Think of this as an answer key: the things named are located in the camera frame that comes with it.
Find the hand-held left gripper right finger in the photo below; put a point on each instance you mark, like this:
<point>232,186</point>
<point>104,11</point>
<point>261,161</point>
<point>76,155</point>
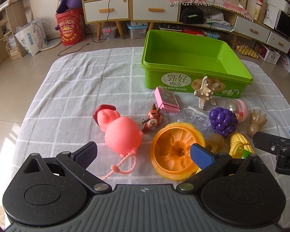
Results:
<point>201,156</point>

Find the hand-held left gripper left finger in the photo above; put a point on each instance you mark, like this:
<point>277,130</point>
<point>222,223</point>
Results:
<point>85,154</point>

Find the brown toy ice cream cone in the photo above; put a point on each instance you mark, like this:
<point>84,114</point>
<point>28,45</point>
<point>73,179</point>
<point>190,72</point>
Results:
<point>215,142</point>

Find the brown rubber hand toy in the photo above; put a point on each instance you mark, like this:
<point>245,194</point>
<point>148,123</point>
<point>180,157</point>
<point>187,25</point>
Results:
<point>255,123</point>

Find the yellow toy corn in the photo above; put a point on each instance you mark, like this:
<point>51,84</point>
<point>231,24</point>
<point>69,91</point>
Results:
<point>239,142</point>

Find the orange toy pumpkin half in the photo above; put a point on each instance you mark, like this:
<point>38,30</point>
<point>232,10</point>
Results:
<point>169,137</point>

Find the pink rubber pig toy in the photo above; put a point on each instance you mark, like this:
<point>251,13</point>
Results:
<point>120,135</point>

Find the purple toy grapes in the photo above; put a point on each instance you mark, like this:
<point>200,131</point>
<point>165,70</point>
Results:
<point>222,120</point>

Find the clear pink capsule ball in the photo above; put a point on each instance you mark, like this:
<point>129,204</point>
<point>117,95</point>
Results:
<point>240,108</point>

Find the clear contact lens case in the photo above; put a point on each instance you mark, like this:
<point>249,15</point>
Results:
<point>191,116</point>

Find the brown monkey figurine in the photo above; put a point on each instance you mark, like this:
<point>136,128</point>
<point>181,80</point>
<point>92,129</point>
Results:
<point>152,119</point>

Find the beige dried starfish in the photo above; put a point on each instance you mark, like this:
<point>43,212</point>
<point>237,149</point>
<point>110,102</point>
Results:
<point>204,93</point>

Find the pink card box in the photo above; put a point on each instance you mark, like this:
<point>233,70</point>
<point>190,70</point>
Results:
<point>166,99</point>

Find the green plastic box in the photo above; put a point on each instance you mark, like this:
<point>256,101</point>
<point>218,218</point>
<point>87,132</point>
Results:
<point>183,53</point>

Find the grey checked cloth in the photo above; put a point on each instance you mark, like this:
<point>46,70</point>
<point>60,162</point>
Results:
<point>75,89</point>

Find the white printed crate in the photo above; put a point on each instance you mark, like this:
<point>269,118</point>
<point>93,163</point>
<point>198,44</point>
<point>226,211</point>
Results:
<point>268,54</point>

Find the white drawer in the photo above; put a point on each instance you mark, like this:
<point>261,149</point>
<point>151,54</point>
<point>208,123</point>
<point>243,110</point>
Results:
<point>145,4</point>
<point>96,14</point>
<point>280,40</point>
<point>246,25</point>

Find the yellow egg tray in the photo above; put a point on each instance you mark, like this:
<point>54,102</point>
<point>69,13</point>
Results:
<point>246,50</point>

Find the white microwave oven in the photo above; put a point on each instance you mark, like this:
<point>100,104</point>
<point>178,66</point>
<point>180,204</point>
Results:
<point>286,24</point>

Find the white round floor base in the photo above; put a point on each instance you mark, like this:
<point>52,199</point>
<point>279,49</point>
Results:
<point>50,45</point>

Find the red flat box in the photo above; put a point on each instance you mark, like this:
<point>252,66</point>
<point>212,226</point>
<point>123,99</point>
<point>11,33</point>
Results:
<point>195,32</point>

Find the clear storage bin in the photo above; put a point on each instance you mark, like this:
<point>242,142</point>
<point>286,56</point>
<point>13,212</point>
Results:
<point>110,32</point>

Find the red printed paper bucket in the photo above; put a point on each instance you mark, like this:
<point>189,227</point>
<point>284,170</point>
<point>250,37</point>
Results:
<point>71,29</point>

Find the wooden curved sideboard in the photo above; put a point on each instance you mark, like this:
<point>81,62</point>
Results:
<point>232,19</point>

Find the white paper bag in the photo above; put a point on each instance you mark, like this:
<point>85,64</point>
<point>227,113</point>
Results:
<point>30,38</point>

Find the printed paper cup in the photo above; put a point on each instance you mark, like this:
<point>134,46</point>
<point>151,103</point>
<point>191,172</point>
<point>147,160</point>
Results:
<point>259,7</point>

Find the clear bin blue lid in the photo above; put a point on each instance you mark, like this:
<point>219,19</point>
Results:
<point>136,31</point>

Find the black bag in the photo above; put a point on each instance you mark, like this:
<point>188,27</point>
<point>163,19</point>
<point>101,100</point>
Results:
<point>192,15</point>

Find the wooden shelf cabinet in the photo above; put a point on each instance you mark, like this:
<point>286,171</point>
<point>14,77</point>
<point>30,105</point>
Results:
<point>82,12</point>

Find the wooden low cabinet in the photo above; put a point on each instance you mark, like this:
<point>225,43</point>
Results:
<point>131,9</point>

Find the wooden bookshelf desk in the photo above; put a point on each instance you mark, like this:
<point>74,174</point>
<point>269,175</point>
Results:
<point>12,17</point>

